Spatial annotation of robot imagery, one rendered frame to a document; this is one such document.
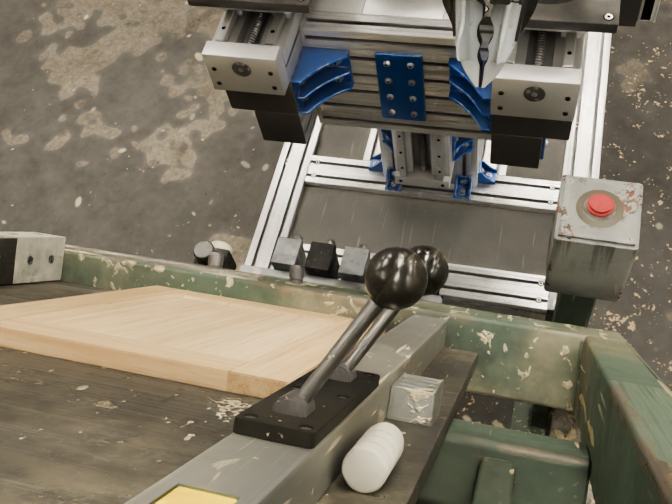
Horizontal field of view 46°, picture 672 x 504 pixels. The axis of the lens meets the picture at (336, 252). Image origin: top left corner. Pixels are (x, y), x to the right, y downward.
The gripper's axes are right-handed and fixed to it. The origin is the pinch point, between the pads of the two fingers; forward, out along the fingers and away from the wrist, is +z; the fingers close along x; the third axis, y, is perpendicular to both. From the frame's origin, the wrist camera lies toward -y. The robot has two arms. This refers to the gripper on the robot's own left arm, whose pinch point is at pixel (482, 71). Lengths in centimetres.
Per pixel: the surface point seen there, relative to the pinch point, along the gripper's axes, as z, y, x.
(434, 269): 4.7, 29.5, 1.0
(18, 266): 38, -4, -66
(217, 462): 4, 52, -6
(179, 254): 99, -101, -94
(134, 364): 21.3, 27.9, -26.4
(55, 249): 40, -13, -66
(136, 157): 84, -130, -121
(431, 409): 21.5, 25.8, 1.1
